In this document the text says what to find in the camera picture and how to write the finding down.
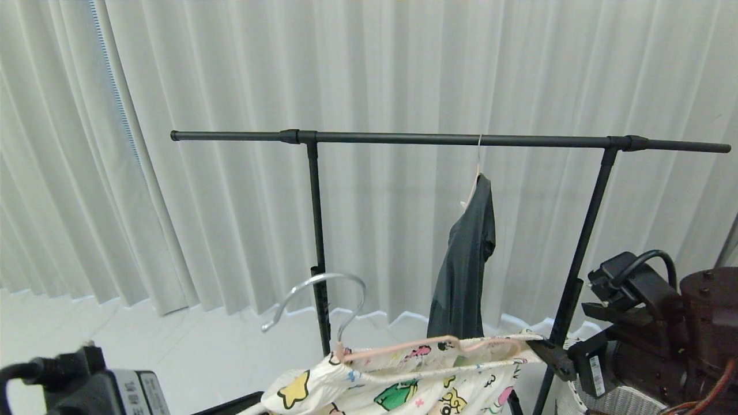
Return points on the white curtain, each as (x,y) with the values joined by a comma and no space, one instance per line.
(346,69)

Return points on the pink clothes hanger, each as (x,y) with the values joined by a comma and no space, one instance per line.
(477,167)
(403,347)

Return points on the black clothes rack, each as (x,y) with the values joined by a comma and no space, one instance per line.
(432,139)

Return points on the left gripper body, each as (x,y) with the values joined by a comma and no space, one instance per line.
(115,395)

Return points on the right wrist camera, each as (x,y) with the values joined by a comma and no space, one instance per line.
(634,288)

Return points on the cream printed garment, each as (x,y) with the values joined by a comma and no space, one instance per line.
(403,386)

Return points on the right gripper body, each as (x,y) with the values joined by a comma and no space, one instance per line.
(628,363)

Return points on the white laundry basket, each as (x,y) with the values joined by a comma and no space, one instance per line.
(617,400)

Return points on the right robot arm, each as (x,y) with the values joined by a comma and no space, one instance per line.
(709,323)

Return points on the dark grey shirt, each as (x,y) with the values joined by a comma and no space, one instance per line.
(461,265)

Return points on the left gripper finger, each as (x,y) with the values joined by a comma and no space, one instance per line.
(230,404)

